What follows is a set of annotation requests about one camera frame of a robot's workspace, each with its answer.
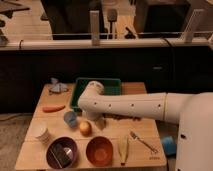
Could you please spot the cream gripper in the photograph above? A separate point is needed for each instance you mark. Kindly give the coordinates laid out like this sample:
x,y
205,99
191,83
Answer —
x,y
100,123

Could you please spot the yellow-orange apple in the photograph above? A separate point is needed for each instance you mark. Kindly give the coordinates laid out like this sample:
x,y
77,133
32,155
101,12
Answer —
x,y
85,128

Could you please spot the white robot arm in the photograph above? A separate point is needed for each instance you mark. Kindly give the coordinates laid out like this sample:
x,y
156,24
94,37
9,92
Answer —
x,y
192,112

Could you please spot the blue plastic cup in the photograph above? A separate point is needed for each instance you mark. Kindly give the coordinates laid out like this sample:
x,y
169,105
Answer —
x,y
70,119

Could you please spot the white paper cup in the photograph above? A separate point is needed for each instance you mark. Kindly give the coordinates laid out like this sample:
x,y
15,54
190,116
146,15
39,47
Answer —
x,y
40,132

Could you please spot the bunch of dark grapes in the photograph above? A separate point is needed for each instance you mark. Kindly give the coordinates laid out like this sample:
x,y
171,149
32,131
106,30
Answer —
x,y
120,117

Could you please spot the orange bowl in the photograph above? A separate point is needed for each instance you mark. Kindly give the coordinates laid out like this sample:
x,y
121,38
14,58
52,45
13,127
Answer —
x,y
99,151

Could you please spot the metal fork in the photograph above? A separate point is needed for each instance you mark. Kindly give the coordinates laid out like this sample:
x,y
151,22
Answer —
x,y
134,136

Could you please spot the green plastic tray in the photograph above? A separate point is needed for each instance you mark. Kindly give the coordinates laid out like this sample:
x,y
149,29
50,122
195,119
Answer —
x,y
112,86

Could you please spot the black box in purple bowl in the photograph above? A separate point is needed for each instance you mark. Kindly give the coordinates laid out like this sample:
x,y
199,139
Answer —
x,y
63,155

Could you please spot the purple bowl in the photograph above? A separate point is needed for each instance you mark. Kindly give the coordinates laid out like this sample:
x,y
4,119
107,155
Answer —
x,y
65,142

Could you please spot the orange carrot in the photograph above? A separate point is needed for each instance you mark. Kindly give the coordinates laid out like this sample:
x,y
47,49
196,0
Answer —
x,y
50,109

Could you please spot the crumpled blue-grey cloth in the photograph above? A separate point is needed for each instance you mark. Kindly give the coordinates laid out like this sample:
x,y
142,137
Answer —
x,y
57,87

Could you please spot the blue object on floor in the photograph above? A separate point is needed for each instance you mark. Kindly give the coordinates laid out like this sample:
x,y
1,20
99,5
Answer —
x,y
169,145

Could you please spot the white horizontal rail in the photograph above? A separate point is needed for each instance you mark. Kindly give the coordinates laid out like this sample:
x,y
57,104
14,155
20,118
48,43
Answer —
x,y
103,44

